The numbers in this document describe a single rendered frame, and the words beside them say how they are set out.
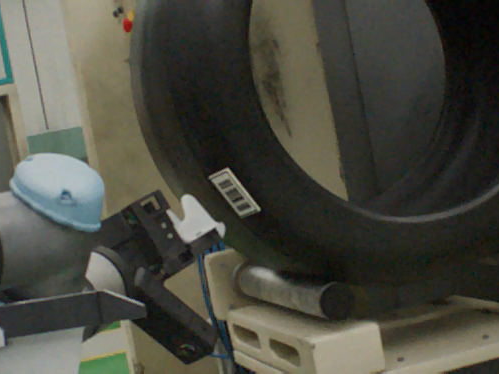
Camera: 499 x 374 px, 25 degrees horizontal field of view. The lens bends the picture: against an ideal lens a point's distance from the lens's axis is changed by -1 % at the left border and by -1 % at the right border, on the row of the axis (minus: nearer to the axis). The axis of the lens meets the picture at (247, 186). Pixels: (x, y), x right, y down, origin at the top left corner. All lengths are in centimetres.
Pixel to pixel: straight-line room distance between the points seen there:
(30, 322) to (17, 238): 37
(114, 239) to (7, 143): 96
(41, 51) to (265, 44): 889
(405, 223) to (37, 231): 57
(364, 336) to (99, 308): 86
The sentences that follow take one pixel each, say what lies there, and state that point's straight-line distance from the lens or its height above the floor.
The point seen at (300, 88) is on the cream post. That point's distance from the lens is 172.
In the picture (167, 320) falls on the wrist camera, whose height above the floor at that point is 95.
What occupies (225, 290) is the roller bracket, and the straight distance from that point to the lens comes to 166.
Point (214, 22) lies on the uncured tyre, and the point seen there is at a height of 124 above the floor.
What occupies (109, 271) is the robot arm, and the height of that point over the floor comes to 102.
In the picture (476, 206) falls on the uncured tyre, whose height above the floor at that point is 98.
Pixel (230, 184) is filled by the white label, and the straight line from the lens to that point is 129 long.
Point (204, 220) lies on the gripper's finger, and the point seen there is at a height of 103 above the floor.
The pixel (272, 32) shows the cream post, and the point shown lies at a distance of 172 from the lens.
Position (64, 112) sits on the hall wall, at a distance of 1053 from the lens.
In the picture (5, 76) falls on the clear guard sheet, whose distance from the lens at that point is 203.
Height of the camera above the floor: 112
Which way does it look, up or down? 3 degrees down
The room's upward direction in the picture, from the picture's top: 11 degrees counter-clockwise
